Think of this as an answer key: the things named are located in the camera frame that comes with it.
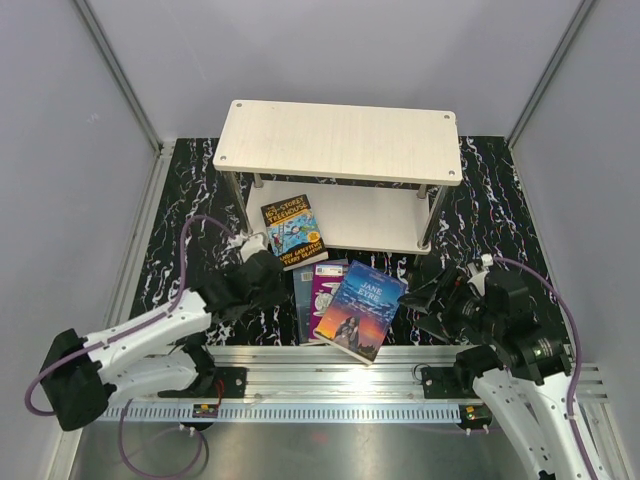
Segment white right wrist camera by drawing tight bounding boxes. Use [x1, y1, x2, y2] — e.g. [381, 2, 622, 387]
[466, 254, 494, 297]

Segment dark blue book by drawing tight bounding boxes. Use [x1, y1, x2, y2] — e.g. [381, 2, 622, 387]
[293, 264, 315, 345]

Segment black marble pattern mat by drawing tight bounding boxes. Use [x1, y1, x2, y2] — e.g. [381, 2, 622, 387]
[130, 136, 569, 346]

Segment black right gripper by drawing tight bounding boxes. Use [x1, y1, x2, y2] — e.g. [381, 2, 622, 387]
[397, 264, 503, 344]

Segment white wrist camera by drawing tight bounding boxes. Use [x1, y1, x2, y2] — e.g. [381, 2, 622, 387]
[466, 254, 494, 297]
[229, 232, 269, 263]

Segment aluminium mounting rail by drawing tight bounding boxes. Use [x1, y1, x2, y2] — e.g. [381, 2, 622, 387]
[107, 344, 608, 407]

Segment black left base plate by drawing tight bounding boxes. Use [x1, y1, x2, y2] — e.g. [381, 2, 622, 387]
[196, 366, 248, 399]

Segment purple puzzle book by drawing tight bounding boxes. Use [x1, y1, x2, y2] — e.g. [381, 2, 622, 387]
[309, 259, 349, 343]

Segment Jane Eyre book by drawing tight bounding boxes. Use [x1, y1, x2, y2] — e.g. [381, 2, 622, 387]
[313, 261, 407, 365]

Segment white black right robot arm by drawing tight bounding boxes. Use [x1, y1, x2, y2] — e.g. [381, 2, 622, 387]
[400, 255, 610, 479]

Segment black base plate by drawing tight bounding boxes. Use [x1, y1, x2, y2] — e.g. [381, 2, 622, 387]
[196, 366, 248, 399]
[419, 366, 479, 400]

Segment slotted white cable duct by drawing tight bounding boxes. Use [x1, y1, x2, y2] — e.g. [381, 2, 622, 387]
[99, 402, 461, 424]

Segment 169-Storey Treehouse book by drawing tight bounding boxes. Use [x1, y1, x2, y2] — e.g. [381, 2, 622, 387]
[261, 194, 329, 271]

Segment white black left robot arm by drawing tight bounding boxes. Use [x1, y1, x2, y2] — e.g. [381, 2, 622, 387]
[39, 250, 288, 432]

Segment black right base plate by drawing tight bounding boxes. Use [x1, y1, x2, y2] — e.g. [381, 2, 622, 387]
[419, 366, 479, 400]

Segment two-tier light wooden shelf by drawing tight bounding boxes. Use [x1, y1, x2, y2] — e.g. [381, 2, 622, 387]
[213, 99, 462, 255]

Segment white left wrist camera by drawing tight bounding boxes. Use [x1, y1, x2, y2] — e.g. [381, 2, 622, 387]
[229, 232, 269, 263]

